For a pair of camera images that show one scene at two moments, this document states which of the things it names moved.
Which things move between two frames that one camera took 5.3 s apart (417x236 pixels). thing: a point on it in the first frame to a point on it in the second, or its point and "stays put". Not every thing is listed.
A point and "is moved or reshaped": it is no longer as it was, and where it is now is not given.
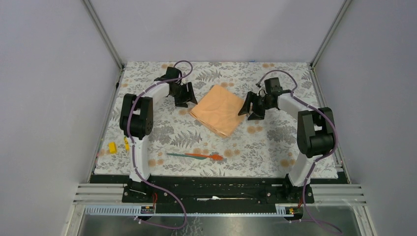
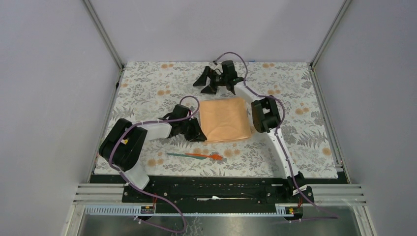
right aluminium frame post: (330, 33) stays put
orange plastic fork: (213, 157) stays put
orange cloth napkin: (220, 110) is moved or reshaped
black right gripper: (252, 97) to (211, 89)
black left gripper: (188, 96) to (196, 134)
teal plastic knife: (194, 157) stays put
